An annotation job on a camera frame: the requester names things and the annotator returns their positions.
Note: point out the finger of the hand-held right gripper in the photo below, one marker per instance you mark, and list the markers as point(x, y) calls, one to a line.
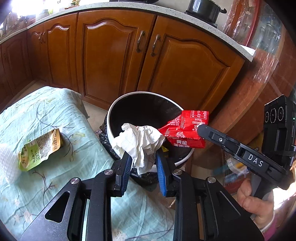
point(217, 138)

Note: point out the light green floral tablecloth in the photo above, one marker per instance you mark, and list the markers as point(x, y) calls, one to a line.
point(34, 111)

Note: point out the blue printed bag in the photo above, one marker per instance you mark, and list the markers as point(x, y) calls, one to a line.
point(229, 173)

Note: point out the white tissue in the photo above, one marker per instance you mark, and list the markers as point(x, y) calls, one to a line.
point(138, 143)

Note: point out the red snack packet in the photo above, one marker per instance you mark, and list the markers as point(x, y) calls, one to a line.
point(185, 129)

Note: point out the speckled kitchen countertop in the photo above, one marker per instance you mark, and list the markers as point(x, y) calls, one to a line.
point(161, 14)

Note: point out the dark cooking pot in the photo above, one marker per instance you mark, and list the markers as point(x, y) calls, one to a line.
point(203, 8)

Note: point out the green snack pouch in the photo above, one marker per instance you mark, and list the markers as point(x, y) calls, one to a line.
point(39, 150)

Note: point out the person's right forearm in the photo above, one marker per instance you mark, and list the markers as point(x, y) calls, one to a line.
point(274, 229)

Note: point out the row of wooden base cabinets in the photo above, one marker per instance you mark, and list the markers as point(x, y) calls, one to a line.
point(111, 58)

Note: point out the plastic-wrapped wooden door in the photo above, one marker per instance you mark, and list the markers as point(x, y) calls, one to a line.
point(261, 76)

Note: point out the white rimmed trash bin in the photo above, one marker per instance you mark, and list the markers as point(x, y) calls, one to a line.
point(110, 132)

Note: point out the gas stove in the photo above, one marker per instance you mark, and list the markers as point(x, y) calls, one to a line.
point(203, 20)

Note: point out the person's right hand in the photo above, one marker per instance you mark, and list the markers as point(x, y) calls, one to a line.
point(256, 206)

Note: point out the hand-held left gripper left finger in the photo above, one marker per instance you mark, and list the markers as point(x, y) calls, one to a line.
point(126, 176)

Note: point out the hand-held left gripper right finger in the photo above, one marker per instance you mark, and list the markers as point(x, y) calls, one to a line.
point(161, 178)

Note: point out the white trash bin black liner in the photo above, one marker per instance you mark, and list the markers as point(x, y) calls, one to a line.
point(138, 111)

